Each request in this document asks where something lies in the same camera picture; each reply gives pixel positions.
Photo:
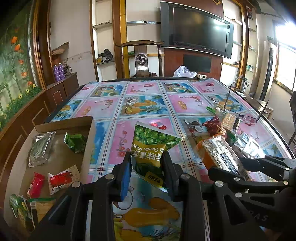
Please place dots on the steel electric kettle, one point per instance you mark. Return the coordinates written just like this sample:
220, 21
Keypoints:
243, 84

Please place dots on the silver foil snack packet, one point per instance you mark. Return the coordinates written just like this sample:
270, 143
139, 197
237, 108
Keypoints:
40, 149

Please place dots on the beige cracker packet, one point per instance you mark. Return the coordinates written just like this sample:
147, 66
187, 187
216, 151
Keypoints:
39, 208

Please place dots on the green leafy snack packet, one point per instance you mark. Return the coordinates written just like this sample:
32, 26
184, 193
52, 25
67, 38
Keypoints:
75, 142

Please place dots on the small red snack packet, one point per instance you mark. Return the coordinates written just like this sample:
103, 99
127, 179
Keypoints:
36, 186

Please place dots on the open cardboard box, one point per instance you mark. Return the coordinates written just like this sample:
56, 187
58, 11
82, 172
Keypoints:
60, 158

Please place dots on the black flat screen television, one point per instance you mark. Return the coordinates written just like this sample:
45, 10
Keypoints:
188, 28

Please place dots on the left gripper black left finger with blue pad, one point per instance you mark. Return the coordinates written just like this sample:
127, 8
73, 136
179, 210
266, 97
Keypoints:
87, 206

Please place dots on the orange cracker packet with barcode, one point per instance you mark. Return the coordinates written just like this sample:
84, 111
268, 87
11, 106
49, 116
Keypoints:
216, 152

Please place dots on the colourful printed tablecloth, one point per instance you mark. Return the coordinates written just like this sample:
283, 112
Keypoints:
175, 105

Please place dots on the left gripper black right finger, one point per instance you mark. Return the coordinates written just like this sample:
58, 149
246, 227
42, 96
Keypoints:
209, 210

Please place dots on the dark red candy wrapper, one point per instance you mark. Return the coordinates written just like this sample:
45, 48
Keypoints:
213, 126

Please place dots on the purple spray bottle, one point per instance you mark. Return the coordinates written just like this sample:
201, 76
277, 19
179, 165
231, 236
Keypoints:
61, 71
56, 73

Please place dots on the wooden sideboard cabinet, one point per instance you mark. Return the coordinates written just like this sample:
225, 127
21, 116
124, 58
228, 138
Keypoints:
34, 113

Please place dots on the right purple spray bottle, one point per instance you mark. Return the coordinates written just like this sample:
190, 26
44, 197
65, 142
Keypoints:
61, 71

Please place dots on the red white snack packet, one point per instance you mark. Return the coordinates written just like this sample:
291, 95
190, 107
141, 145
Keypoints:
63, 179

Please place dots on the left purple spray bottle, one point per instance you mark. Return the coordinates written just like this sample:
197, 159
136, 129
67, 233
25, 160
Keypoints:
56, 73

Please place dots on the flower wall mural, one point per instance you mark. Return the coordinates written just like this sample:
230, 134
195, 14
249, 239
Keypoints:
19, 82

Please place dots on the white plastic bag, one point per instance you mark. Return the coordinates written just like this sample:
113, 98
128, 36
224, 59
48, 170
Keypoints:
183, 71

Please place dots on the dark wooden chair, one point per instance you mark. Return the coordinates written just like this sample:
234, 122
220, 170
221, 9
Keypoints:
141, 57

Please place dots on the green pea snack packet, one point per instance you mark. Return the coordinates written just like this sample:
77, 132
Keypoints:
148, 145

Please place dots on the green yellow snack packet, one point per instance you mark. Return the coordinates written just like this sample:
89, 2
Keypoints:
20, 209

